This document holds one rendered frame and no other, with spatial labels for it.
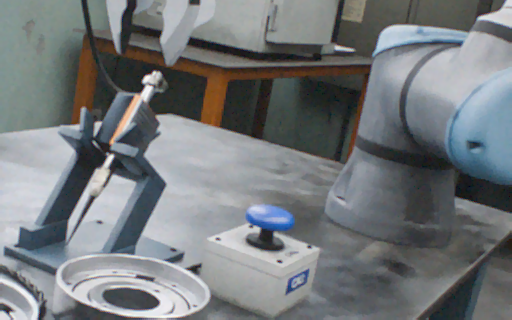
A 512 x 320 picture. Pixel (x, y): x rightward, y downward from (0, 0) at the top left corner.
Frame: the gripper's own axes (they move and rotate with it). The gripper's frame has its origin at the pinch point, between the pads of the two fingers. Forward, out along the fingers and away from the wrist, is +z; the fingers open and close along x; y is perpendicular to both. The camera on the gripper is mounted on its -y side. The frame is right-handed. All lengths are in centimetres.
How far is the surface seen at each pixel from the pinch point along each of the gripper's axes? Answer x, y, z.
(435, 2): 70, 358, -10
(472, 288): -24, 52, 28
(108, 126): 0.3, -2.6, 6.9
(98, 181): -0.3, -3.8, 11.3
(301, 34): 74, 208, 10
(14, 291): -6.7, -20.1, 14.4
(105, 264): -6.7, -10.4, 14.9
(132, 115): -1.3, -1.7, 5.6
